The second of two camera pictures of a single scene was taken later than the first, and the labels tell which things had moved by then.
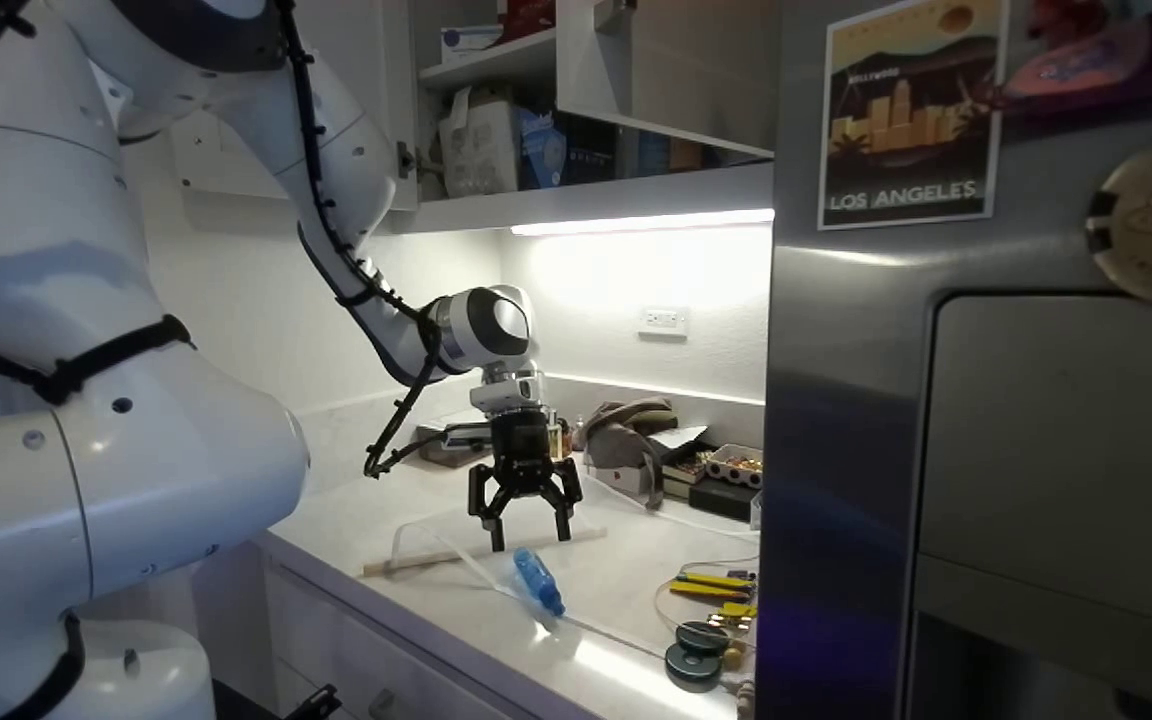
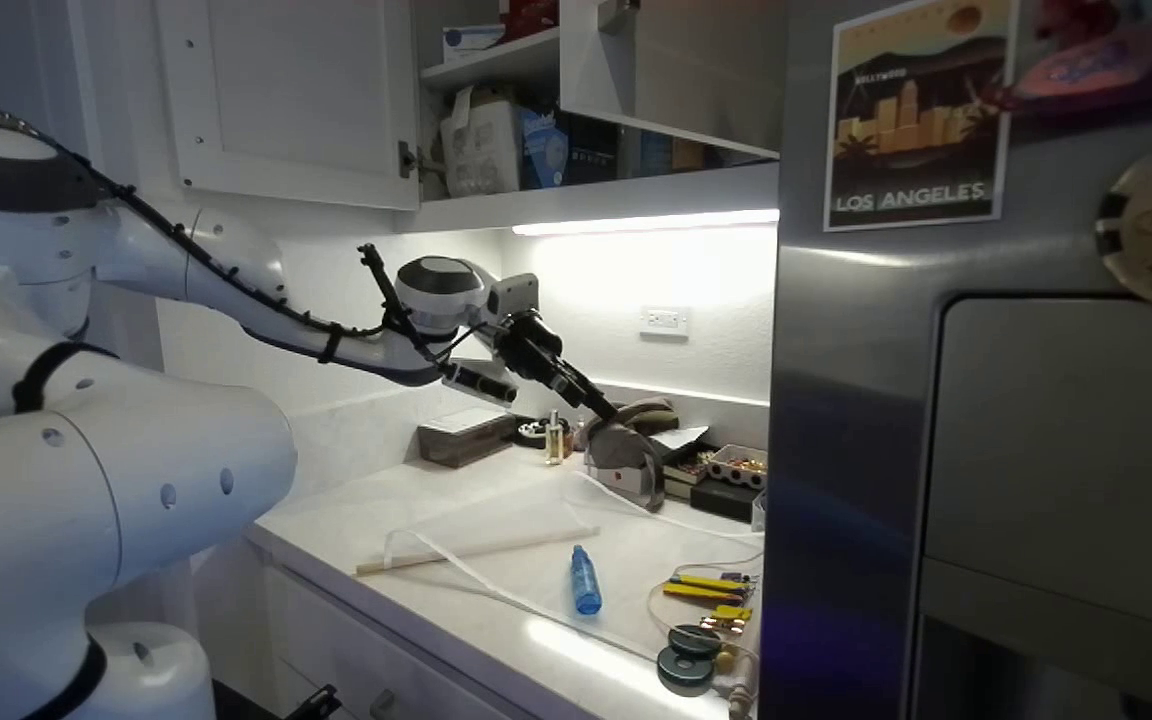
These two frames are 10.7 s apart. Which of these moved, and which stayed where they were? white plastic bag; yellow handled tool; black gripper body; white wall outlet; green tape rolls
Moved: black gripper body
Stayed: green tape rolls; yellow handled tool; white wall outlet; white plastic bag
